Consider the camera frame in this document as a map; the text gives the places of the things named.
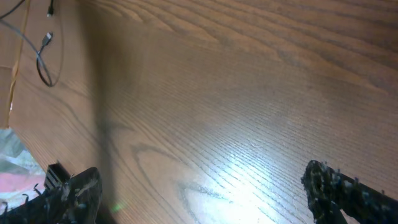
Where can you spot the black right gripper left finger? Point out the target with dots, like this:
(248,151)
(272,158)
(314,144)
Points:
(75,201)

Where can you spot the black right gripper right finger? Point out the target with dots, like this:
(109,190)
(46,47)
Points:
(330,194)

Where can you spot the colourful painted floor cloth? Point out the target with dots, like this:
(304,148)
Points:
(21,176)

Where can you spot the cardboard panel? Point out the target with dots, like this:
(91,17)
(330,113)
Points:
(13,18)

